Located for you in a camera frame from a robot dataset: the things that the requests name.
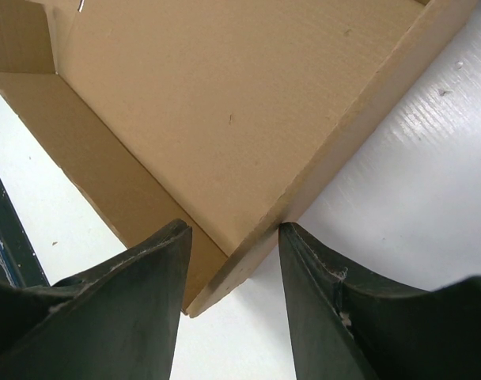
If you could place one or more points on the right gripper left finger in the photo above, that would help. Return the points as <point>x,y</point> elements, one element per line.
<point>116,320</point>

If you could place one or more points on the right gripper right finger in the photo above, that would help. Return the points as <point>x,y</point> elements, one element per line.
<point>348,322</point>

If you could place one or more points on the brown cardboard box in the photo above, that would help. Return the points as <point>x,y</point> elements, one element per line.
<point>230,115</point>

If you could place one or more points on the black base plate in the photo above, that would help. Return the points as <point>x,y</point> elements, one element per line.
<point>19,266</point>

